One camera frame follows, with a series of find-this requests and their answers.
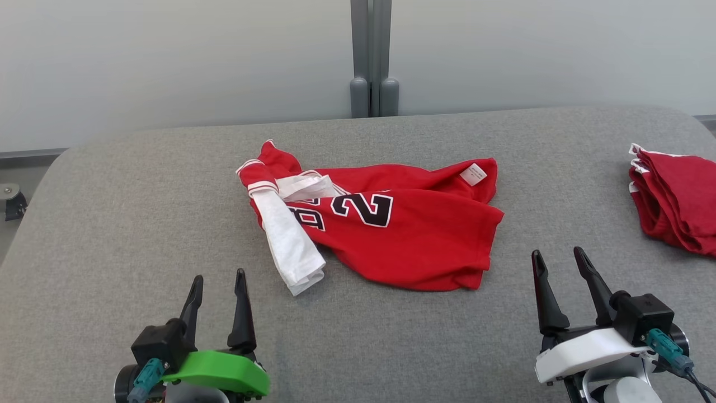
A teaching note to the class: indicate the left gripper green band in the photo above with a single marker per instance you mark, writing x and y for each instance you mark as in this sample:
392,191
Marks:
224,369

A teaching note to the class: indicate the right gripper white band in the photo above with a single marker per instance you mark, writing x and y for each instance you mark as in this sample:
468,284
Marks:
582,352

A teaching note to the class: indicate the red basketball jersey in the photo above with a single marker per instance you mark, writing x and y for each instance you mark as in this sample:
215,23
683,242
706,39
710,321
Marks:
414,240

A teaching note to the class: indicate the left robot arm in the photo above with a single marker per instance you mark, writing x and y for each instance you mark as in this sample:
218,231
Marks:
190,394

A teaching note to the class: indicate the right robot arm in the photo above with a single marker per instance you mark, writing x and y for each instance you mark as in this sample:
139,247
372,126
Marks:
626,389

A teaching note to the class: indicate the black caster foot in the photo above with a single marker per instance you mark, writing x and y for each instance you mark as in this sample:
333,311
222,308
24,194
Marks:
12,202

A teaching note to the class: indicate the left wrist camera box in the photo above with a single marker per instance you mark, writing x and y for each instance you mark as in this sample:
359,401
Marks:
159,344

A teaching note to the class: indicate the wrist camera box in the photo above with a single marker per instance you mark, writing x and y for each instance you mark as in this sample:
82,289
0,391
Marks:
159,344
643,316

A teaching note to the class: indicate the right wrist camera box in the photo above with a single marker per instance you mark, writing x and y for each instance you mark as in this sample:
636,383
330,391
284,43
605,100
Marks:
643,316

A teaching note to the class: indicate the grey wall rail strip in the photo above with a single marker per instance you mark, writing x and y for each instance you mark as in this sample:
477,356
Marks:
28,158
706,122

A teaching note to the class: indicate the grey partition post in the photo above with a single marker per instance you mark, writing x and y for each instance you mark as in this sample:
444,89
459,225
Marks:
373,56

